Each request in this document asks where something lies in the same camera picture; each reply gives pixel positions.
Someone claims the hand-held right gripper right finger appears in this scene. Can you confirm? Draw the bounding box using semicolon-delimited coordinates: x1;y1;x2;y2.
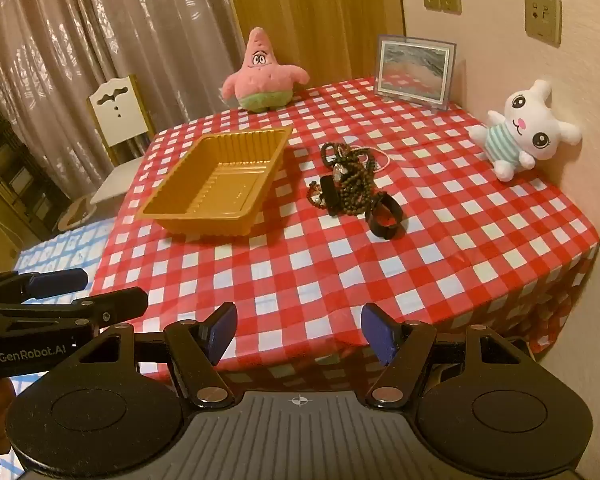
361;303;531;408

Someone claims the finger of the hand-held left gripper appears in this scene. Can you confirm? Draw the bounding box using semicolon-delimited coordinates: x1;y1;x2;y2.
0;287;149;334
0;268;89;306

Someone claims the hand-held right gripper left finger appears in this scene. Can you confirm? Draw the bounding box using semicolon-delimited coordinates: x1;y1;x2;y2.
77;302;238;408

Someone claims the black band bracelet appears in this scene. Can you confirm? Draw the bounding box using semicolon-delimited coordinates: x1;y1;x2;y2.
366;192;406;239

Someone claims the golden plastic tray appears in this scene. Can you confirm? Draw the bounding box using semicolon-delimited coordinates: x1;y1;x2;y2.
135;127;294;237

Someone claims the dark bead bracelet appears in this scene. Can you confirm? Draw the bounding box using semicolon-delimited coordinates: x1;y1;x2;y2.
319;174;342;217

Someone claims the white bead chain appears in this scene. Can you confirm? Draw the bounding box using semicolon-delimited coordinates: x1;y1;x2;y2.
362;146;392;170

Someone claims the blue checkered cloth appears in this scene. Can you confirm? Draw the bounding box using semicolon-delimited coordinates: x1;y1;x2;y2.
0;217;116;480

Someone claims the woven floor basket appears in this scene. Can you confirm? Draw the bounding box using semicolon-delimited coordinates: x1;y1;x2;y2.
57;195;93;231

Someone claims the red checkered tablecloth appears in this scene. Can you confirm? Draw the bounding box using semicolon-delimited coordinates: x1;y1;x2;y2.
87;76;600;386

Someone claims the dark folding step ladder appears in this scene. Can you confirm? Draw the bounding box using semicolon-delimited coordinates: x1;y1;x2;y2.
0;95;66;241

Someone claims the white wooden chair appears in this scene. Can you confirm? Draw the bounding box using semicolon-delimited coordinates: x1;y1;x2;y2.
87;74;156;206

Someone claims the grey patterned curtain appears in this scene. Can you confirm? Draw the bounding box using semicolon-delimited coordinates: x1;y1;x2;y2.
0;0;246;201

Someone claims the pink starfish plush toy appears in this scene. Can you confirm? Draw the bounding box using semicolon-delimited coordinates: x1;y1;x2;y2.
222;27;311;113

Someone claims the white bunny plush toy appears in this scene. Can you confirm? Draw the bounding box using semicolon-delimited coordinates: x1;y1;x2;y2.
467;79;583;182

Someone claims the wooden door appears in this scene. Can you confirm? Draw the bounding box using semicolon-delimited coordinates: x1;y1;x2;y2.
222;0;406;93

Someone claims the dark green bead necklace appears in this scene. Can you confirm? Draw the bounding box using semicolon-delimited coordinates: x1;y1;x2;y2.
320;141;383;216

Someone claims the clear picture frame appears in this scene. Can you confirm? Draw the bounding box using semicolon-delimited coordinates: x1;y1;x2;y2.
373;35;458;112

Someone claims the beige wall socket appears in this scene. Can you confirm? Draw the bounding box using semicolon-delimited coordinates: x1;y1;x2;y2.
524;0;562;47

